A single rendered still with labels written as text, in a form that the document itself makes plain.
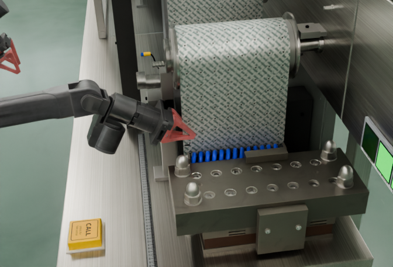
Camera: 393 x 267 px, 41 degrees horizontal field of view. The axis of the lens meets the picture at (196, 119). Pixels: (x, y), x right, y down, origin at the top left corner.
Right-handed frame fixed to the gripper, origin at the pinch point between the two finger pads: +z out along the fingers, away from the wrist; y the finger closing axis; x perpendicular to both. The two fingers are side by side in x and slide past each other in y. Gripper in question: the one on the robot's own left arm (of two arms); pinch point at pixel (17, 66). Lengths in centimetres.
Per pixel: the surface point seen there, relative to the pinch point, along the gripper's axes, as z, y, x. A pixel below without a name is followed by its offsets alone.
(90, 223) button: 17, -61, -6
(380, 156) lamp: 20, -89, -63
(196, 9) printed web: 2, -34, -53
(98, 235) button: 18, -66, -7
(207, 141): 20, -58, -37
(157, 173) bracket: 27, -47, -21
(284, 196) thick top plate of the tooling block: 27, -77, -45
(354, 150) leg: 57, -50, -67
